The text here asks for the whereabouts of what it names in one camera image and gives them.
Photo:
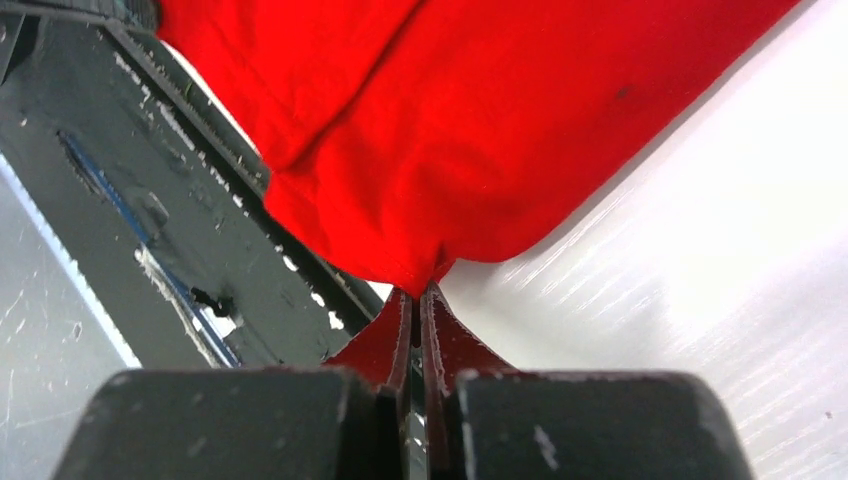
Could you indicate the red t shirt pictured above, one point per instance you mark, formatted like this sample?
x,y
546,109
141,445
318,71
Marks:
x,y
403,136

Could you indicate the white slotted cable duct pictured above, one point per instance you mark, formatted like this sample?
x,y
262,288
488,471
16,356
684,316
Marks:
x,y
70,267

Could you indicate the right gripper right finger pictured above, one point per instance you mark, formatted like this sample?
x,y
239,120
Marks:
x,y
447,349

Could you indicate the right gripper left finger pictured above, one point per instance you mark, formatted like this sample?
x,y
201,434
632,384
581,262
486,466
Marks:
x,y
380,354

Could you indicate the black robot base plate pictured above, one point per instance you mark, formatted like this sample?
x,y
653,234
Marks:
x,y
156,199

